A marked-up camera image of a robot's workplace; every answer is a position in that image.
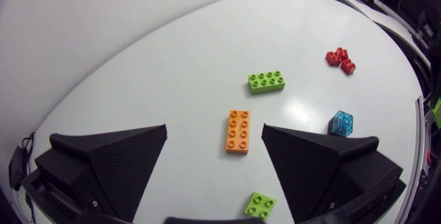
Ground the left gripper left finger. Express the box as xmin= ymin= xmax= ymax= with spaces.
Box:
xmin=34 ymin=123 xmax=168 ymax=223

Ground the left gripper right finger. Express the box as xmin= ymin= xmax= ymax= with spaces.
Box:
xmin=260 ymin=123 xmax=404 ymax=223

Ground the small green toy brick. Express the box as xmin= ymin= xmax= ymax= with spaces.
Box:
xmin=243 ymin=192 xmax=278 ymax=221

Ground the orange toy brick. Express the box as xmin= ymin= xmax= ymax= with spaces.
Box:
xmin=225 ymin=109 xmax=252 ymax=155

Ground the clear blue toy brick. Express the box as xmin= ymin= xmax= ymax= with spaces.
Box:
xmin=327 ymin=110 xmax=354 ymax=138

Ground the black power brick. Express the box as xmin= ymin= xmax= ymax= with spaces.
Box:
xmin=8 ymin=145 xmax=27 ymax=191

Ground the long green toy brick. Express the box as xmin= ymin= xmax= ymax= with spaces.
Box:
xmin=247 ymin=70 xmax=286 ymax=96

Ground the black cable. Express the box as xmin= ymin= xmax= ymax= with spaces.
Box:
xmin=21 ymin=132 xmax=37 ymax=160
xmin=10 ymin=188 xmax=35 ymax=223

